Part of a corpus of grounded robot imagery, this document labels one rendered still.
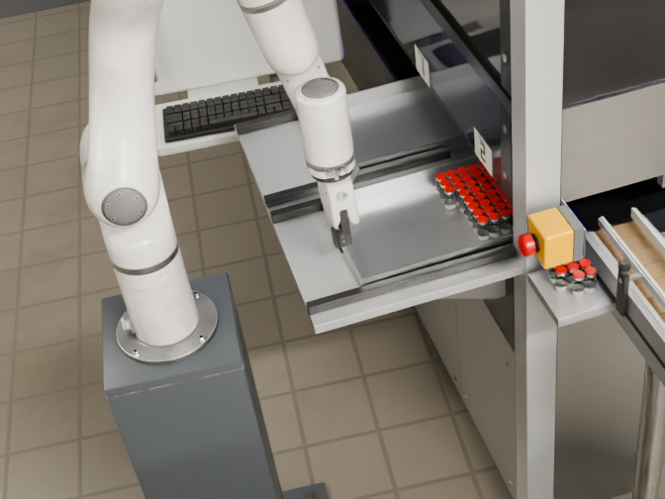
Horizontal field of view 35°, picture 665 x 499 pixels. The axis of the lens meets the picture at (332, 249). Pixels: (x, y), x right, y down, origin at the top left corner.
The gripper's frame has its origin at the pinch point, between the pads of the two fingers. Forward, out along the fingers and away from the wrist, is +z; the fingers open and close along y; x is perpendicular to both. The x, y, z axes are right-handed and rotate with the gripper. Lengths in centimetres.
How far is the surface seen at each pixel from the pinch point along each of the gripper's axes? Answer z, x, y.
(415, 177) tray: 7.0, -20.4, 19.8
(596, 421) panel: 59, -46, -12
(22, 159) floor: 97, 77, 208
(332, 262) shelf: 9.5, 1.7, 4.2
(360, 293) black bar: 7.5, -0.3, -8.0
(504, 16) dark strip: -38.0, -30.8, -3.3
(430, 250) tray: 9.2, -16.4, -0.3
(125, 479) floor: 97, 59, 43
